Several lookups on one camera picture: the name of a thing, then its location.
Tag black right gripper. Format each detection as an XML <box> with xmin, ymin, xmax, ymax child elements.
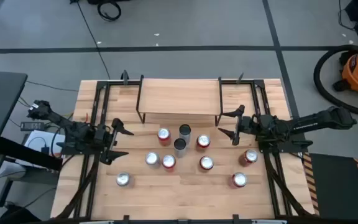
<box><xmin>217</xmin><ymin>104</ymin><xmax>262</xmax><ymax>146</ymax></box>

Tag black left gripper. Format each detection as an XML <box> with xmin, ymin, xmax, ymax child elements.
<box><xmin>93</xmin><ymin>118</ymin><xmax>135</xmax><ymax>166</ymax></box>

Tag red cola can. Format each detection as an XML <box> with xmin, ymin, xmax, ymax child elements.
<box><xmin>196</xmin><ymin>134</ymin><xmax>211</xmax><ymax>152</ymax></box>
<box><xmin>199</xmin><ymin>155</ymin><xmax>215</xmax><ymax>173</ymax></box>
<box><xmin>230</xmin><ymin>172</ymin><xmax>248</xmax><ymax>189</ymax></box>
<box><xmin>237</xmin><ymin>149</ymin><xmax>259</xmax><ymax>167</ymax></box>

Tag silver Diet Coke can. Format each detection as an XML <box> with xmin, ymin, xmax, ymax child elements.
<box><xmin>144</xmin><ymin>151</ymin><xmax>161</xmax><ymax>170</ymax></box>
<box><xmin>116</xmin><ymin>171</ymin><xmax>135</xmax><ymax>189</ymax></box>

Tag orange-red Fanta can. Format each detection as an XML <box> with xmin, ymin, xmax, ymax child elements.
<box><xmin>157</xmin><ymin>127</ymin><xmax>172</xmax><ymax>147</ymax></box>

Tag tall slim black-top can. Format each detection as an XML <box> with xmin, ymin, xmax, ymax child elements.
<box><xmin>178</xmin><ymin>123</ymin><xmax>192</xmax><ymax>144</ymax></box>
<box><xmin>173</xmin><ymin>138</ymin><xmax>188</xmax><ymax>159</ymax></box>

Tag red Fanta can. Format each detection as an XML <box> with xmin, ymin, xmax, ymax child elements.
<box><xmin>161</xmin><ymin>154</ymin><xmax>177</xmax><ymax>172</ymax></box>

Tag white paper sheet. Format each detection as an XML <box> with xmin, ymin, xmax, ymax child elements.
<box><xmin>14</xmin><ymin>129</ymin><xmax>67</xmax><ymax>169</ymax></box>

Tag black mat hazard stripes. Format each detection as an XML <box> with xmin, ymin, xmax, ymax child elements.
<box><xmin>303</xmin><ymin>152</ymin><xmax>358</xmax><ymax>222</ymax></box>

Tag black left arm cable bundle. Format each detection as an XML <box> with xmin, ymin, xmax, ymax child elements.
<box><xmin>56</xmin><ymin>154</ymin><xmax>101</xmax><ymax>219</ymax></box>

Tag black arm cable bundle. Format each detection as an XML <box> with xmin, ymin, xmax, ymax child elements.
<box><xmin>264</xmin><ymin>152</ymin><xmax>312</xmax><ymax>217</ymax></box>
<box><xmin>56</xmin><ymin>154</ymin><xmax>101</xmax><ymax>219</ymax></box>

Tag black table frame rails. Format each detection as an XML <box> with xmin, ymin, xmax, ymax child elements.
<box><xmin>53</xmin><ymin>77</ymin><xmax>315</xmax><ymax>224</ymax></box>

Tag wooden shelf with black frame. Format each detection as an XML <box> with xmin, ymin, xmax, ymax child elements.
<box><xmin>135</xmin><ymin>74</ymin><xmax>224</xmax><ymax>126</ymax></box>

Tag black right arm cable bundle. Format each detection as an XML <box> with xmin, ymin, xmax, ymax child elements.
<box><xmin>264</xmin><ymin>152</ymin><xmax>312</xmax><ymax>217</ymax></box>

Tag long black floor cable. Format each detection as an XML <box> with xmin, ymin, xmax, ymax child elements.
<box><xmin>76</xmin><ymin>0</ymin><xmax>111</xmax><ymax>79</ymax></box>

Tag coiled black floor cable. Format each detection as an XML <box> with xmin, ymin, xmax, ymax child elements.
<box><xmin>96</xmin><ymin>0</ymin><xmax>122</xmax><ymax>22</ymax></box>

